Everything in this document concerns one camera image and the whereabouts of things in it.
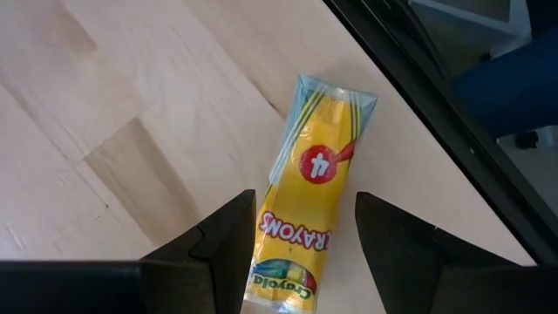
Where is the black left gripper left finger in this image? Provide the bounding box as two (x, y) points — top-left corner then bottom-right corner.
(0, 188), (258, 314)

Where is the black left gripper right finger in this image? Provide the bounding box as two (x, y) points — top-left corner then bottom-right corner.
(354, 192), (558, 314)

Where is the yellow crayon pack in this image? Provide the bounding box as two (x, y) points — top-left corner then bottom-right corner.
(242, 73), (378, 314)

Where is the person's leg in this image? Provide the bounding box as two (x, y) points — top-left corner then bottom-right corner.
(451, 25), (558, 150)

